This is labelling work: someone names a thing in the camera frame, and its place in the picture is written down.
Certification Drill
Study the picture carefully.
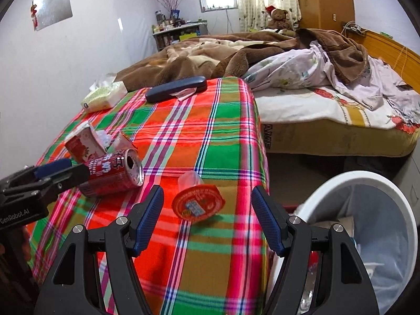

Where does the white round trash bin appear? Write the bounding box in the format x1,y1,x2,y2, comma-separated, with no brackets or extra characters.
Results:
266,170,419,315

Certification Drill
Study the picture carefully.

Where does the red jelly cup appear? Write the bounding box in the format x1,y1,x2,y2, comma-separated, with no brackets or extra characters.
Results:
171,171,225,225

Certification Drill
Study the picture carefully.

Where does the brown blanket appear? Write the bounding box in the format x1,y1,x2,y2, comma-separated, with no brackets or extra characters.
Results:
115,28,371,92

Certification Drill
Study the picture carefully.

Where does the small printed drink carton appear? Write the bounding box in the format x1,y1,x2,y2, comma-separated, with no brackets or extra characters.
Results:
64,121,109,163

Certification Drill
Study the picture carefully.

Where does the grey drawer cabinet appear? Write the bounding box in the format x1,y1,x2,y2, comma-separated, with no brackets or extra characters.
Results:
390,144,420,197

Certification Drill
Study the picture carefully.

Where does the light floral quilt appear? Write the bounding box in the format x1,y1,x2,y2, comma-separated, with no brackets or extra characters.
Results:
244,39,420,128

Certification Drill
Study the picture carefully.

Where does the wooden wardrobe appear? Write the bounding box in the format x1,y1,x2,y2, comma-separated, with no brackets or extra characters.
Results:
293,0,356,31

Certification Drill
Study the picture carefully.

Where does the vase of bare branches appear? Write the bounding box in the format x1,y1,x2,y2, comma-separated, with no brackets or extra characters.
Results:
151,0,193,20

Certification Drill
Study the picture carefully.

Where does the green tissue pack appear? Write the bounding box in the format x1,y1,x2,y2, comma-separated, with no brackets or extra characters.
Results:
81,72,128,113

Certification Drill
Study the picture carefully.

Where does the plaid tablecloth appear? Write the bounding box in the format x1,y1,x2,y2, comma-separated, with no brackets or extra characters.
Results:
28,77,274,315

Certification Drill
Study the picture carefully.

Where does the wooden headboard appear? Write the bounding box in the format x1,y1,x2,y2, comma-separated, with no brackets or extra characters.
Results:
364,29,420,89

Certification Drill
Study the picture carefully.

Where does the silver wall sheet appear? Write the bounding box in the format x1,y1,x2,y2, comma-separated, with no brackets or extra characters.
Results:
32,0,73,32

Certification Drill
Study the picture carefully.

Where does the brown teddy bear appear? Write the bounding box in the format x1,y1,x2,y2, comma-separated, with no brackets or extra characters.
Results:
264,6,292,30

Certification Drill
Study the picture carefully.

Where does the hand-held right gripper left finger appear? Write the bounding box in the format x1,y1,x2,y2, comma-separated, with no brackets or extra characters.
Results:
34,185,165,315

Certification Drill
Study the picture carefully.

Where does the dark blue glasses case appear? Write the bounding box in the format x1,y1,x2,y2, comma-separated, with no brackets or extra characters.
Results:
145,76,208,104

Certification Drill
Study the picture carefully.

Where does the floral bed sheet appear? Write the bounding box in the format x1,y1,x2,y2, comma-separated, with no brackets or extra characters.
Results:
254,85,420,158

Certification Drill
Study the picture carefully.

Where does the power strip with cables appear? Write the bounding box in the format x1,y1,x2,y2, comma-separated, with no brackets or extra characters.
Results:
341,20,365,35

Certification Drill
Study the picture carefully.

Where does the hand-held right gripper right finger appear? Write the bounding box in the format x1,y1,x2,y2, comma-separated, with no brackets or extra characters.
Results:
251,185,381,315

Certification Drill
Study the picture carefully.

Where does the heart print curtain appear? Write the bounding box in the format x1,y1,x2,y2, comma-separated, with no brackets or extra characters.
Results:
233,0,302,32

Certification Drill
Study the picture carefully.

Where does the blue bin liner bag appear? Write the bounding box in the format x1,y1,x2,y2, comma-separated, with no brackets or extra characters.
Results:
302,179,411,315

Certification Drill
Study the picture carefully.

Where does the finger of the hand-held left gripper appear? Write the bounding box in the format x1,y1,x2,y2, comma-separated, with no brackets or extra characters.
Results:
40,164,91,204
0,158,73,194

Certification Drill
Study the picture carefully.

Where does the group of bottles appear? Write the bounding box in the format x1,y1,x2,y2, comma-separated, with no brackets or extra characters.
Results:
153,10,197,32

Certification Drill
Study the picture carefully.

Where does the red drink can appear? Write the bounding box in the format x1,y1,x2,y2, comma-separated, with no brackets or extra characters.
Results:
77,149,145,198

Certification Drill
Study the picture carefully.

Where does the cluttered shelf unit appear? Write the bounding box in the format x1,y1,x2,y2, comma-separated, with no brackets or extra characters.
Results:
152,23,209,51

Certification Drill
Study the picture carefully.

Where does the white tissue paper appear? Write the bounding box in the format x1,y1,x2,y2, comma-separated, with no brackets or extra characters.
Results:
169,88,196,102

